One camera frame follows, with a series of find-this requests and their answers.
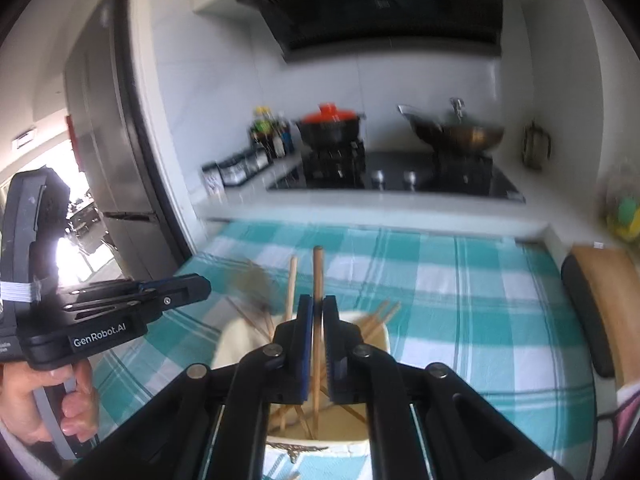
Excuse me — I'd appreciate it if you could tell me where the long wooden chopstick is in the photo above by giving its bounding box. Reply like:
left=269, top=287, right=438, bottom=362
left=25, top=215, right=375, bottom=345
left=277, top=255, right=299, bottom=433
left=312, top=245, right=326, bottom=440

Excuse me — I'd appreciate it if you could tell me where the person's left hand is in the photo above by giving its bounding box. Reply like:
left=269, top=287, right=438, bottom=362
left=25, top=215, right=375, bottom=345
left=0, top=361, right=99, bottom=447

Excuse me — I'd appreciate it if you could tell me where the yellow green sponge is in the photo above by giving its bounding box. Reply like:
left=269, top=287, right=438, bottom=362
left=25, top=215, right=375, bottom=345
left=604, top=194, right=640, bottom=242

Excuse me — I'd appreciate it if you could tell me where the rack of small spice jars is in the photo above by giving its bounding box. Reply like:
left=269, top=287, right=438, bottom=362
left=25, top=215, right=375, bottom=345
left=218, top=147, right=274, bottom=186

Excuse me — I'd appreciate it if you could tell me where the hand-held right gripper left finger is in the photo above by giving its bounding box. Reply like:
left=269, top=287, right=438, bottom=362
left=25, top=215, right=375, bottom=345
left=82, top=295, right=316, bottom=480

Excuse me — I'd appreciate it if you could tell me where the cluster of dark seasoning bottles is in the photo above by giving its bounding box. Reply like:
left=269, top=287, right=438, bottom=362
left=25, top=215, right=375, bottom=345
left=249, top=106, right=294, bottom=159

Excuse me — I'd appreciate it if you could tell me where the grey two-door fridge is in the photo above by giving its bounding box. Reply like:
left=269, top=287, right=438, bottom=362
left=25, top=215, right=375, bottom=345
left=62, top=0, right=197, bottom=281

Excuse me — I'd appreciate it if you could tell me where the dark metal wok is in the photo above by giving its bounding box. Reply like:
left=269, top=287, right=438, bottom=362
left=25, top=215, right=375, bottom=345
left=397, top=97, right=506, bottom=154

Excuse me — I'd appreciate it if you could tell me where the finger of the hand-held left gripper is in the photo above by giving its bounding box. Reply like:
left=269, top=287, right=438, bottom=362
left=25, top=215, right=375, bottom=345
left=50, top=273, right=212, bottom=323

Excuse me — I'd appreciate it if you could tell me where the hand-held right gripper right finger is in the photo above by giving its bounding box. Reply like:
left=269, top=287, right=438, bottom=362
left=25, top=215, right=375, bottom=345
left=323, top=295, right=576, bottom=480

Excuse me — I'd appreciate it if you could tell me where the wooden chair with black edge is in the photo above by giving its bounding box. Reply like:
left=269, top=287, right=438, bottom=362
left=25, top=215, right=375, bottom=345
left=560, top=244, right=640, bottom=392

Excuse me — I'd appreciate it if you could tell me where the black gas stove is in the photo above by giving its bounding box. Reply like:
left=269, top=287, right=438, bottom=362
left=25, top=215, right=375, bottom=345
left=266, top=142, right=527, bottom=205

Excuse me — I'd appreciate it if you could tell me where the thin bamboo chopstick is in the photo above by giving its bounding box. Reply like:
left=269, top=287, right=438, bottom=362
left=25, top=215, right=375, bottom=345
left=365, top=302, right=402, bottom=341
left=362, top=301, right=390, bottom=331

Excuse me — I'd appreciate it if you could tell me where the white kitchen counter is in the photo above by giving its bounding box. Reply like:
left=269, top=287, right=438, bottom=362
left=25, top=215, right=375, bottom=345
left=195, top=149, right=557, bottom=247

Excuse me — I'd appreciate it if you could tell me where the teal white checked tablecloth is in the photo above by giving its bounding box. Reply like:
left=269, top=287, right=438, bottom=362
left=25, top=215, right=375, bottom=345
left=92, top=220, right=621, bottom=480

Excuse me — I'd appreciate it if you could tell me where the pink white clothing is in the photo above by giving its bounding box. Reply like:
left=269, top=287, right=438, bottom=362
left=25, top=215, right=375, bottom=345
left=614, top=385, right=640, bottom=447

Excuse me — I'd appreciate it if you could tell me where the black range hood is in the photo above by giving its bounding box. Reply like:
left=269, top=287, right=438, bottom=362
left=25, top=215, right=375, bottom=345
left=235, top=0, right=517, bottom=64

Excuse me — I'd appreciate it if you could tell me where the black pot with orange lid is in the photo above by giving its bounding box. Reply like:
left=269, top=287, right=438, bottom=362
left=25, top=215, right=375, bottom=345
left=294, top=102, right=367, bottom=149

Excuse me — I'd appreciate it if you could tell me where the cream wooden utensil box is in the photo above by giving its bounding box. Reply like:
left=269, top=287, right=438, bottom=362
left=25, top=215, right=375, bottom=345
left=212, top=310, right=392, bottom=463

